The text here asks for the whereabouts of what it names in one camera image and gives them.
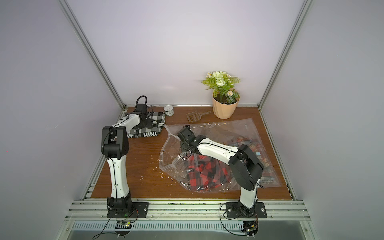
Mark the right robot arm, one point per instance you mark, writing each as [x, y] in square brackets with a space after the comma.
[243, 162]

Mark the multicolour tartan shirt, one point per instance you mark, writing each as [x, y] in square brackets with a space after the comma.
[269, 178]

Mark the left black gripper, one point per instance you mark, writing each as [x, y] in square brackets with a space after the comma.
[150, 123]

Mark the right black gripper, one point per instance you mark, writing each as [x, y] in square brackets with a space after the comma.
[186, 147]

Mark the brown plastic scoop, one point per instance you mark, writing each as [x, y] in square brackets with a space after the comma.
[196, 116]

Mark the clear plastic vacuum bag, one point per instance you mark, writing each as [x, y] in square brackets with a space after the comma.
[171, 160]

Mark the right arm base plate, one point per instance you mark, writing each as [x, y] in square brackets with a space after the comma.
[237, 210]

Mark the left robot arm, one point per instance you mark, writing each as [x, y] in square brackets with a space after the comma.
[115, 147]

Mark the potted artificial flower plant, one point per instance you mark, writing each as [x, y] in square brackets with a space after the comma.
[225, 96]

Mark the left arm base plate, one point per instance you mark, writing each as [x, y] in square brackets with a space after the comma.
[137, 210]

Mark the aluminium rail frame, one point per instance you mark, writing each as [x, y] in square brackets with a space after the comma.
[179, 215]

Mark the small labelled tin can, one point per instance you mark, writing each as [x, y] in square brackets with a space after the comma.
[169, 110]

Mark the black white checked shirt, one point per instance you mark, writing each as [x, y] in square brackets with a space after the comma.
[159, 123]

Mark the red black checked shirt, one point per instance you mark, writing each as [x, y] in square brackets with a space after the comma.
[206, 174]

